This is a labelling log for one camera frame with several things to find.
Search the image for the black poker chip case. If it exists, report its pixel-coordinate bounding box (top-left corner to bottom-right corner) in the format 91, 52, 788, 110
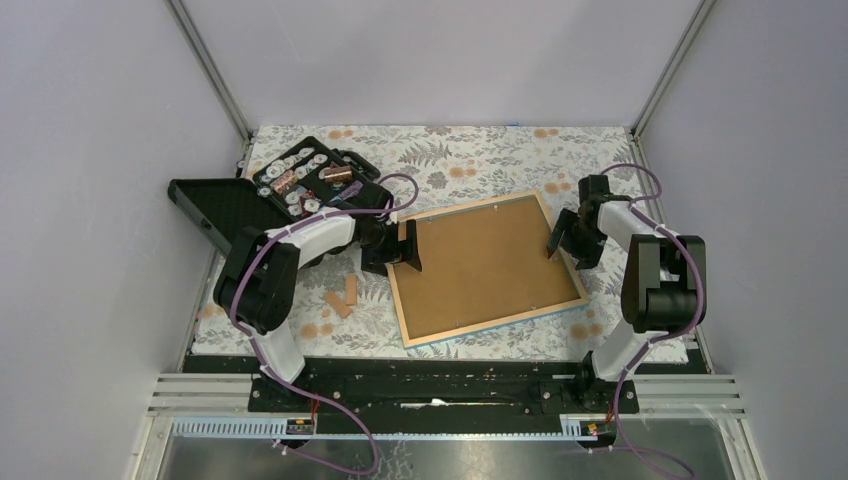
168, 136, 394, 256

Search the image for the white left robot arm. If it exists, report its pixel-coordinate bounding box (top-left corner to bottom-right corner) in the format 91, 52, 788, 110
213, 207, 422, 411

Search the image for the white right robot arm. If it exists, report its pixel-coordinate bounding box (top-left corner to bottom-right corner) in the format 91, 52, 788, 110
546, 175, 706, 412

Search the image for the aluminium corner post right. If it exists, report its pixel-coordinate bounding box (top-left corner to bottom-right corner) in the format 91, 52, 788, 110
630, 0, 719, 141

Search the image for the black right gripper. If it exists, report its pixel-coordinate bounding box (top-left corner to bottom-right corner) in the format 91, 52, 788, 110
545, 208, 607, 272

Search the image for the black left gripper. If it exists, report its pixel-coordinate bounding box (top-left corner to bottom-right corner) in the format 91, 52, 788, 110
359, 219, 422, 276

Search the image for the aluminium corner post left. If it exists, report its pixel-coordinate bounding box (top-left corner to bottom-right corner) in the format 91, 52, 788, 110
164, 0, 254, 145

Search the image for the wooden picture frame blue edge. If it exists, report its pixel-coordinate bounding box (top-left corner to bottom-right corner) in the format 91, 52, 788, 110
385, 190, 591, 350

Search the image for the copper poker chip stack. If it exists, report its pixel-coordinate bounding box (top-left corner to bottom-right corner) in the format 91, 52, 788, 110
320, 166, 354, 185

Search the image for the small wooden block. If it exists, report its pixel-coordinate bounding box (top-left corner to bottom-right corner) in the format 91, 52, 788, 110
344, 274, 358, 306
324, 291, 352, 319

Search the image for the aluminium corner post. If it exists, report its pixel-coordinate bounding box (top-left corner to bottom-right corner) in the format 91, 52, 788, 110
630, 0, 719, 141
164, 0, 254, 145

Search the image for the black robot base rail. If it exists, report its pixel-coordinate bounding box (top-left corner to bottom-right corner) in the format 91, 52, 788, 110
182, 354, 641, 435

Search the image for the brown cardboard backing board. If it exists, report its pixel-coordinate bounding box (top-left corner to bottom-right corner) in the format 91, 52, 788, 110
392, 197, 583, 340

